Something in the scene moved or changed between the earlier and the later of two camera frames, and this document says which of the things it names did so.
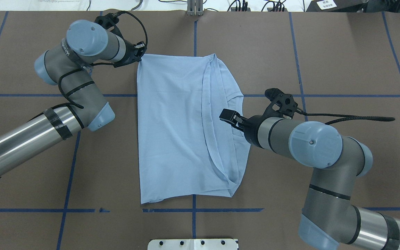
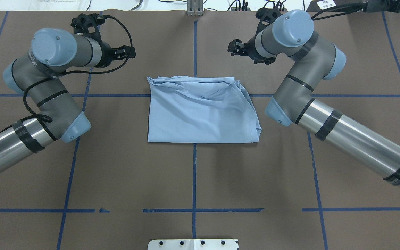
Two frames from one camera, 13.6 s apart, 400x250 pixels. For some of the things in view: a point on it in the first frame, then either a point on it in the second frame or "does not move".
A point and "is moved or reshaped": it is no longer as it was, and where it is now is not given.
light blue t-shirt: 185,148 is moved or reshaped
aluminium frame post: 195,7 does not move
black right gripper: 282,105 to 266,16
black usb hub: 233,9 does not move
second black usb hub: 269,9 does not move
